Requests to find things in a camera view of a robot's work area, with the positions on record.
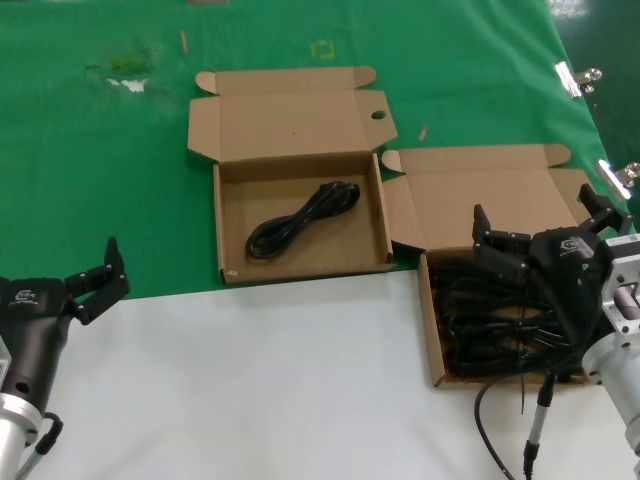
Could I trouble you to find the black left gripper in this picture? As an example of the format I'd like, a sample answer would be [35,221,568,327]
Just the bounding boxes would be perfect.
[0,236,133,407]

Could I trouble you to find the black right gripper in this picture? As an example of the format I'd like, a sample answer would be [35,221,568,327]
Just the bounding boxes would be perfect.
[471,183,634,347]

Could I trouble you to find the black power cable bundle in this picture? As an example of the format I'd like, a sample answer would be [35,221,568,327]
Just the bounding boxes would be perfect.
[428,248,551,307]
[443,340,587,416]
[439,299,577,347]
[244,180,362,261]

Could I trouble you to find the cardboard box without hole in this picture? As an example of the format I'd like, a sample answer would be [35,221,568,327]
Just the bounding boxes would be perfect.
[381,143,597,389]

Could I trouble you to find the cardboard box with round hole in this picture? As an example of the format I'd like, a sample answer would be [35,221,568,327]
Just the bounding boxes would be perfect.
[186,65,399,287]

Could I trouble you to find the green table cloth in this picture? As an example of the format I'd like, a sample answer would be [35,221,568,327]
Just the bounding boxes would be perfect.
[0,0,640,302]

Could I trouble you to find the white table cover sheet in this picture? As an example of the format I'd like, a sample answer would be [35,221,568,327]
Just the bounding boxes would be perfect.
[0,271,640,480]

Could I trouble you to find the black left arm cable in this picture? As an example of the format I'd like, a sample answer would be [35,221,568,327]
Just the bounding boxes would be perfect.
[18,410,65,477]

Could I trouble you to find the right arm cable with connector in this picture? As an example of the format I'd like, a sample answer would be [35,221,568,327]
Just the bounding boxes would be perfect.
[474,371,557,480]

